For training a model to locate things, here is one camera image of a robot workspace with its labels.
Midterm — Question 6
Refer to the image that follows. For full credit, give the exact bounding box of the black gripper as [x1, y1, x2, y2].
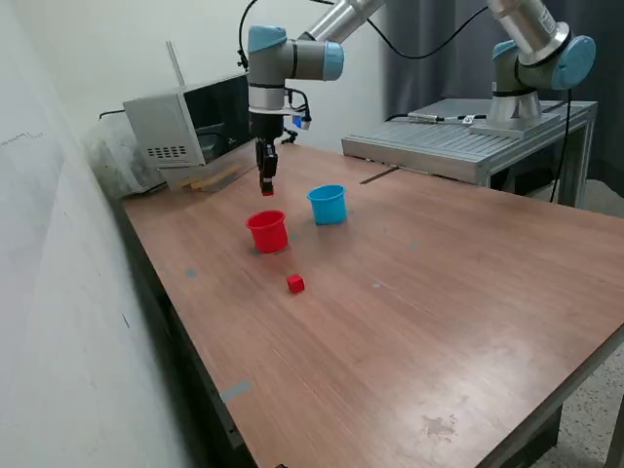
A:
[249, 110, 285, 191]

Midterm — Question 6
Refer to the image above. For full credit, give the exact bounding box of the silver blue-jointed robot arm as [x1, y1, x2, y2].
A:
[246, 0, 599, 131]

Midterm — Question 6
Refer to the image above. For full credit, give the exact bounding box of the red plastic bin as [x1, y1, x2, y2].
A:
[245, 209, 290, 254]

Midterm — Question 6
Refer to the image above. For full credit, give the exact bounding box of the blue plastic bin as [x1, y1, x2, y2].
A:
[306, 182, 349, 226]

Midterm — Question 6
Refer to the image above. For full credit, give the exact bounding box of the flat metal strip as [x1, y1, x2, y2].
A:
[359, 166, 400, 185]

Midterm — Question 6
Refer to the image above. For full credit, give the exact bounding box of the silver microwave oven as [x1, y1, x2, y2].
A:
[122, 71, 272, 170]

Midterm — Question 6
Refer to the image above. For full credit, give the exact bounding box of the white thin rod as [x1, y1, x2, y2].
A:
[165, 40, 187, 89]

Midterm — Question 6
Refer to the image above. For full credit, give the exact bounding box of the clear plastic bag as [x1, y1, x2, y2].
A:
[82, 119, 167, 199]

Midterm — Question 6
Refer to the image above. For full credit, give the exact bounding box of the aluminium profile mounting table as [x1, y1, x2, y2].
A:
[340, 98, 600, 209]

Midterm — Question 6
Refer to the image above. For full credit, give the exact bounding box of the black camera cable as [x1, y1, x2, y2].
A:
[284, 87, 311, 121]

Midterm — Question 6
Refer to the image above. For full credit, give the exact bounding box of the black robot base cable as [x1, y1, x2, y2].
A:
[384, 111, 488, 124]

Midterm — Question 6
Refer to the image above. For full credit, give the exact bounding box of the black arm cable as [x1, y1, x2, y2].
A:
[237, 0, 488, 67]

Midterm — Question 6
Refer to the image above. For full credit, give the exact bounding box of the aluminium base plate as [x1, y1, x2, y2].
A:
[467, 107, 561, 140]

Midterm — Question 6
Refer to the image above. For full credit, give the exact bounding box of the thick black hanging cable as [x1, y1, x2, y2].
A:
[548, 85, 571, 204]

